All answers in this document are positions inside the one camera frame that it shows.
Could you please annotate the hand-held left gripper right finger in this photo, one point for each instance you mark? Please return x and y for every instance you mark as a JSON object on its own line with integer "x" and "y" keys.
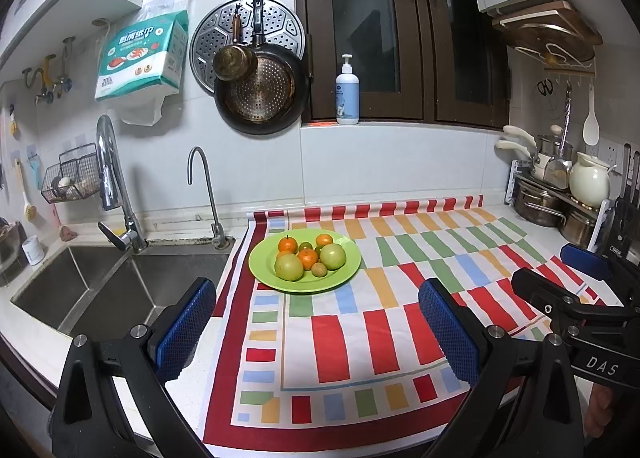
{"x": 447, "y": 333}

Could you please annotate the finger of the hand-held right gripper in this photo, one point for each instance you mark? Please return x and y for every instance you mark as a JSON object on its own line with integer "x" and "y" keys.
{"x": 582, "y": 260}
{"x": 540, "y": 290}

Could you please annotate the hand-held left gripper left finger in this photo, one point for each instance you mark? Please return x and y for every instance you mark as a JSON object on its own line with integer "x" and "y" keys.
{"x": 185, "y": 333}

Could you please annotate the green plate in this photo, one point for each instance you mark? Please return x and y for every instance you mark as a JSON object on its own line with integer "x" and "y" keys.
{"x": 265, "y": 262}

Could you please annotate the large yellow-green fruit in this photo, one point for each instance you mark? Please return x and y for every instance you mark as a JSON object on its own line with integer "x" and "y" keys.
{"x": 289, "y": 267}
{"x": 332, "y": 256}

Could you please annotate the orange tangerine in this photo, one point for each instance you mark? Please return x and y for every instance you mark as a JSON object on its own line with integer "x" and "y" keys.
{"x": 307, "y": 258}
{"x": 287, "y": 244}
{"x": 323, "y": 240}

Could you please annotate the small brown fruit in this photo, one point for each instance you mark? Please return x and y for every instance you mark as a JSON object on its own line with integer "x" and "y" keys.
{"x": 318, "y": 269}

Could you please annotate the person's right hand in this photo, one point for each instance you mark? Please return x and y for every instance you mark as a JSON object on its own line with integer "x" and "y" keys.
{"x": 600, "y": 410}

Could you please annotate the steel cooking pot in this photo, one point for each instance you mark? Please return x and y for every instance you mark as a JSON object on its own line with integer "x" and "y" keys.
{"x": 580, "y": 230}
{"x": 537, "y": 205}

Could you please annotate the steel sink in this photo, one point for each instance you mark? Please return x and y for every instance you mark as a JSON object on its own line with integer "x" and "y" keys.
{"x": 165, "y": 283}

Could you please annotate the white ceramic jug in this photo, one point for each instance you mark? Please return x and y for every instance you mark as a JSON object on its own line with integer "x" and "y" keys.
{"x": 589, "y": 182}

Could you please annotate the metal spatula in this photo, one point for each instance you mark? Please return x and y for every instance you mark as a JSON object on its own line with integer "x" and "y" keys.
{"x": 557, "y": 170}

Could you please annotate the striped tablecloth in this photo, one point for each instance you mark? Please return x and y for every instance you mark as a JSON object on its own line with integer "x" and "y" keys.
{"x": 350, "y": 338}

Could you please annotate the white pot rack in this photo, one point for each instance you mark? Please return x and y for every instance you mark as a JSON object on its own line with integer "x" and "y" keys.
{"x": 511, "y": 188}

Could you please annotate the steel pot with lid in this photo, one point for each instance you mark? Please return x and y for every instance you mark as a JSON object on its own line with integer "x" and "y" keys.
{"x": 550, "y": 147}

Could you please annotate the white rice paddle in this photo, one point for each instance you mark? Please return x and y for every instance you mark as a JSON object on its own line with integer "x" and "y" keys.
{"x": 591, "y": 130}

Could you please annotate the thin gooseneck faucet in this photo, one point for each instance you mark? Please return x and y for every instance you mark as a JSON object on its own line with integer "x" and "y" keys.
{"x": 210, "y": 198}

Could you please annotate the brown scrub pad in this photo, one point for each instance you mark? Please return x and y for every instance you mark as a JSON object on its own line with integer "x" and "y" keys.
{"x": 69, "y": 234}

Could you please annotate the small white cup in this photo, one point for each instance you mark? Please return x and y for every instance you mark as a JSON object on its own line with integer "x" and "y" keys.
{"x": 34, "y": 252}

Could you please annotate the black scissors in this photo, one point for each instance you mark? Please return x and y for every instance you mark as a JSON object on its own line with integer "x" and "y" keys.
{"x": 545, "y": 86}

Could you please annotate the tall chrome faucet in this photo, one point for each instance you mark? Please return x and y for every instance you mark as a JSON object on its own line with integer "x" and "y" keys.
{"x": 107, "y": 162}

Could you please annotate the wooden dish brush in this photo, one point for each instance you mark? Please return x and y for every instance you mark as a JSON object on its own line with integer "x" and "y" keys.
{"x": 30, "y": 210}

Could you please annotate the wooden cutting board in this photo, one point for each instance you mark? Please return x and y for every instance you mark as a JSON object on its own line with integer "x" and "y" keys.
{"x": 550, "y": 27}

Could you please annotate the brown window casement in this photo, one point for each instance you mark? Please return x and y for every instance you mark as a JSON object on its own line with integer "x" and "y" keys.
{"x": 445, "y": 62}
{"x": 315, "y": 37}

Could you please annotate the copper perforated colander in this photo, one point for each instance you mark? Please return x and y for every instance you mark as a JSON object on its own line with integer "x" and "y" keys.
{"x": 260, "y": 92}

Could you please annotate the white pump bottle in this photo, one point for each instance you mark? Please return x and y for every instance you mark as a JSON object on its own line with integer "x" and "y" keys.
{"x": 347, "y": 92}

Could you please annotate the black frying pan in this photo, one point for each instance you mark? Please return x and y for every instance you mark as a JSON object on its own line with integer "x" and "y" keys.
{"x": 300, "y": 97}

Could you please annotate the small brass saucepan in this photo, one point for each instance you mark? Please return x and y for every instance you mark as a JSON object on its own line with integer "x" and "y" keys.
{"x": 234, "y": 62}

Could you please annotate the perforated steel steamer plate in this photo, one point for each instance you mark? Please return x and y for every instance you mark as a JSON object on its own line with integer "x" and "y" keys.
{"x": 210, "y": 37}

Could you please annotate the white wall socket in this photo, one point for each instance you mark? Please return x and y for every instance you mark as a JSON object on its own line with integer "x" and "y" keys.
{"x": 607, "y": 151}

